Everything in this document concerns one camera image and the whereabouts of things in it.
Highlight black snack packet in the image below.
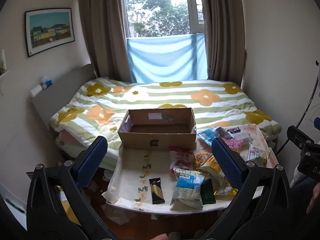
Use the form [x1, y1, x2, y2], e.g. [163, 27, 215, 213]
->
[149, 177, 166, 205]

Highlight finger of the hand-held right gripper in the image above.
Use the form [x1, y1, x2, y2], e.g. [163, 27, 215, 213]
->
[287, 126, 320, 153]

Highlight striped floral blanket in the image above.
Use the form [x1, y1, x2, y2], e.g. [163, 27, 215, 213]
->
[49, 77, 282, 163]

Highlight person's right hand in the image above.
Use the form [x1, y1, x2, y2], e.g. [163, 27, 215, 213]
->
[306, 182, 320, 214]

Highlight pink pillow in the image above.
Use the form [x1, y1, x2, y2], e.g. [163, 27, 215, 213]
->
[57, 130, 83, 150]

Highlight yellow snack bag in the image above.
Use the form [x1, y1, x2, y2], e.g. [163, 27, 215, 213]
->
[199, 155, 227, 183]

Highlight light blue snack packet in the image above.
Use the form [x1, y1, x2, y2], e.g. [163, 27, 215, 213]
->
[197, 126, 234, 147]

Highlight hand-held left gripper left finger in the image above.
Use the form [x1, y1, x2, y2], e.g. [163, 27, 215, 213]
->
[26, 135, 118, 240]

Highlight grey bed headboard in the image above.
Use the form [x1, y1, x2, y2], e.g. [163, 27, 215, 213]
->
[30, 64, 98, 153]

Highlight window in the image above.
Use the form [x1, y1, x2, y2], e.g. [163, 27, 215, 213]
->
[124, 0, 204, 38]

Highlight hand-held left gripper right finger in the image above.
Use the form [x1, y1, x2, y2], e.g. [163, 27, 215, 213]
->
[205, 137, 294, 240]

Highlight white packet with red label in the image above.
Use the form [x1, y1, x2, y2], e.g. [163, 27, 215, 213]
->
[246, 142, 270, 167]

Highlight light blue cloth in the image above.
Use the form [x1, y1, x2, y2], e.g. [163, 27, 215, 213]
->
[126, 33, 208, 83]

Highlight pink marshmallow bag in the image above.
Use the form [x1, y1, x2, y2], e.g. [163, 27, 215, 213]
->
[221, 137, 244, 153]

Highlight blue and white pack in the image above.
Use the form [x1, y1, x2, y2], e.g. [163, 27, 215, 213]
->
[40, 76, 53, 90]

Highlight yellow waffle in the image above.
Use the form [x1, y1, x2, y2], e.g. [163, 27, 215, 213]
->
[195, 151, 213, 167]

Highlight brown curtain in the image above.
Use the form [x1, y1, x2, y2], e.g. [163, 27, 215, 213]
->
[197, 0, 247, 87]
[75, 0, 133, 83]

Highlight hanging cables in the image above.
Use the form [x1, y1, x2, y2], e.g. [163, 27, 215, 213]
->
[277, 60, 320, 153]

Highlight white wall shelf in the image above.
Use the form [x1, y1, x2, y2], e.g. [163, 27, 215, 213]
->
[0, 49, 10, 95]

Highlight dark green snack packet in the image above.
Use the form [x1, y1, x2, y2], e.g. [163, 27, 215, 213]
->
[200, 179, 216, 205]

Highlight floral tablecloth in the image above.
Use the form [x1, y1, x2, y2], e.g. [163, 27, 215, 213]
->
[102, 124, 275, 212]

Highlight clear dark snack packet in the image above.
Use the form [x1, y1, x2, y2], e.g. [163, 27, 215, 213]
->
[215, 126, 234, 140]

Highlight cardboard box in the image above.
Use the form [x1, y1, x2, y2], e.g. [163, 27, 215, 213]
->
[117, 107, 197, 152]

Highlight gold snack packet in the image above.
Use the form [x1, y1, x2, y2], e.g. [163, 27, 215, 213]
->
[214, 180, 238, 197]

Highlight framed picture of houses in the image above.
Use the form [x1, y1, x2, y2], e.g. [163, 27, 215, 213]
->
[24, 8, 75, 58]

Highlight red and pink snack bag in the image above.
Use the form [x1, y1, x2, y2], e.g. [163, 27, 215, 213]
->
[169, 146, 198, 174]

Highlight white tissue roll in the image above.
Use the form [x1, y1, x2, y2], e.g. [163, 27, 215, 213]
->
[30, 85, 43, 97]

